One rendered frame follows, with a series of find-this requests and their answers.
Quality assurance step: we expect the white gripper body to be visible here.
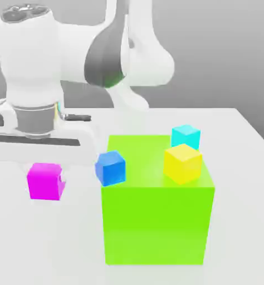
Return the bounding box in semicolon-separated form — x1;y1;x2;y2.
0;124;100;166

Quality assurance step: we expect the small magenta cube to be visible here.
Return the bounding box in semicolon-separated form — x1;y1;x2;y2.
26;162;67;202

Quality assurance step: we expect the small blue cube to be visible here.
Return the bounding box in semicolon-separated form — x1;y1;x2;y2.
94;150;126;187

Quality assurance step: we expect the small yellow cube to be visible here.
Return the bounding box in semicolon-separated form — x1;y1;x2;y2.
163;143;203;185

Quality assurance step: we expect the small cyan cube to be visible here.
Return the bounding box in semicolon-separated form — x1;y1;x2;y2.
170;124;202;150

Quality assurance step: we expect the large green box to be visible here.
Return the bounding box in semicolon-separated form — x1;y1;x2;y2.
100;134;216;266

